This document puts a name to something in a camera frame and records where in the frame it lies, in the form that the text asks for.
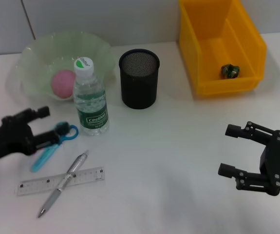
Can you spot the blue scissors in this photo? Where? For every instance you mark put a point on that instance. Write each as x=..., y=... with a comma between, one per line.
x=42, y=159

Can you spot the pink toy peach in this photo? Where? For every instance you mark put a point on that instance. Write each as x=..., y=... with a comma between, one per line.
x=63, y=84

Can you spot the green plastic wrapper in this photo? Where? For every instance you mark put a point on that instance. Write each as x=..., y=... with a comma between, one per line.
x=230, y=71

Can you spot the clear green-label water bottle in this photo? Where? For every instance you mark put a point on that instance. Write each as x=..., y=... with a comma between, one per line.
x=92, y=109

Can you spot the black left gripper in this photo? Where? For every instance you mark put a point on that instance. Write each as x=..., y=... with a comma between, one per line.
x=8, y=139

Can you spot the yellow plastic bin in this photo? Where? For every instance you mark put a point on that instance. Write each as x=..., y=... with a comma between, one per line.
x=227, y=48

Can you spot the transparent plastic ruler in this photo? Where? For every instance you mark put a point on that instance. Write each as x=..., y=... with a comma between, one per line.
x=32, y=186

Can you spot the silver pen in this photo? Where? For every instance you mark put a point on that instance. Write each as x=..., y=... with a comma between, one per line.
x=57, y=192

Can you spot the pale green glass fruit plate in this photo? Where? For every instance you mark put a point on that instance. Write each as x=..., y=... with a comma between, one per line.
x=57, y=51

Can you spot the black mesh pen holder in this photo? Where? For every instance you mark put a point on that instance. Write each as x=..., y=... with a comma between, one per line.
x=138, y=80

